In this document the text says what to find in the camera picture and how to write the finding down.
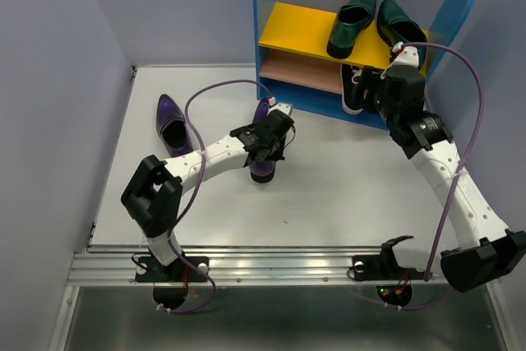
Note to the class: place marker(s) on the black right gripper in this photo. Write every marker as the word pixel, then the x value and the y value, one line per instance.
pixel 374 78

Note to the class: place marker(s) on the black sneaker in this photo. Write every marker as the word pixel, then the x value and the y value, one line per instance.
pixel 351 99

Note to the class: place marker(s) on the green loafer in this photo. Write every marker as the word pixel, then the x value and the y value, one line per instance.
pixel 393 25
pixel 351 19

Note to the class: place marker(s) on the aluminium mounting rail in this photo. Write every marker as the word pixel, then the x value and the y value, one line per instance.
pixel 231 266

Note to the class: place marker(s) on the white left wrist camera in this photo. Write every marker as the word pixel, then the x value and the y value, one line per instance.
pixel 285 108

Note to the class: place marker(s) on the blue and yellow shoe shelf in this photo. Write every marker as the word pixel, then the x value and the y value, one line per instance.
pixel 291 58

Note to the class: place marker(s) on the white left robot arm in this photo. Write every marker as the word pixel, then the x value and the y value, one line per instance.
pixel 153 195

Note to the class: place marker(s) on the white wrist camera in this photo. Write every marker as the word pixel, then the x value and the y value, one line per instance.
pixel 285 108
pixel 405 56

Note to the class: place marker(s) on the purple loafer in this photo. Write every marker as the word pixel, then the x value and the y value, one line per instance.
pixel 171 127
pixel 262 172

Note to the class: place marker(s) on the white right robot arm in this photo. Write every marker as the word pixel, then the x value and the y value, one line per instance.
pixel 487 248

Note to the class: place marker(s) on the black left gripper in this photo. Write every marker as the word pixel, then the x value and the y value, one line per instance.
pixel 278 154

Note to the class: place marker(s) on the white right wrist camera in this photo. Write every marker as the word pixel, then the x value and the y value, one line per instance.
pixel 405 56

